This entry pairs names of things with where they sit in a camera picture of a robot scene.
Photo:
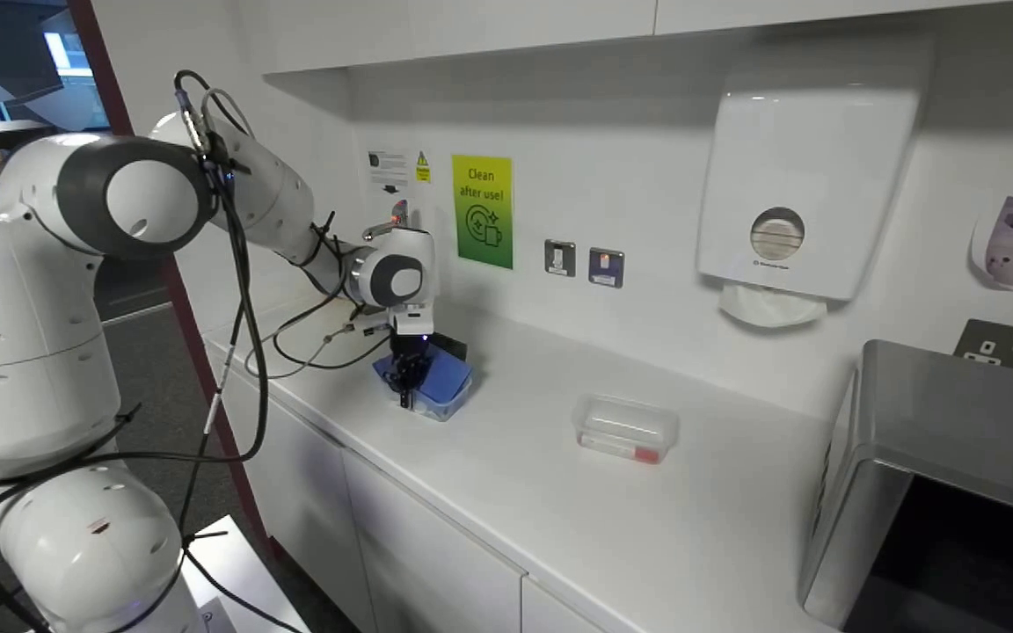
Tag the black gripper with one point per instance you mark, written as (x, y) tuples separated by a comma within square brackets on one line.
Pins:
[(411, 353)]

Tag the blue cloth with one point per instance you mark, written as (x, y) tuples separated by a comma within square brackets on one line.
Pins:
[(446, 381)]

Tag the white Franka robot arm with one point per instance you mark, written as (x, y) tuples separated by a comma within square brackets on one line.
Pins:
[(26, 327)]

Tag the white base cabinet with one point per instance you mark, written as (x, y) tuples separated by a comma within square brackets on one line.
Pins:
[(411, 551)]

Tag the green clean after use poster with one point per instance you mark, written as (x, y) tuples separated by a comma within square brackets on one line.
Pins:
[(483, 213)]

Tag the yellow warning sign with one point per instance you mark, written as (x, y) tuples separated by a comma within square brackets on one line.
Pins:
[(424, 166)]

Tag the white instruction sheet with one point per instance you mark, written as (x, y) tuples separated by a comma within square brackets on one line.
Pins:
[(388, 166)]

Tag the clear container with red label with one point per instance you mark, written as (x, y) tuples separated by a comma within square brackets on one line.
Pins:
[(629, 425)]

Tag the white floor board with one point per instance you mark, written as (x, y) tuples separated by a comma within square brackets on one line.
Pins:
[(245, 574)]

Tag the white paper towel dispenser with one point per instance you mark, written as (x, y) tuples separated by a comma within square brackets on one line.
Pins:
[(808, 188)]

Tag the stainless steel appliance box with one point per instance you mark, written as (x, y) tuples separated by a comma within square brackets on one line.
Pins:
[(949, 432)]

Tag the white wall cabinet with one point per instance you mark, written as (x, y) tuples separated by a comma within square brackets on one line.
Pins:
[(471, 28)]

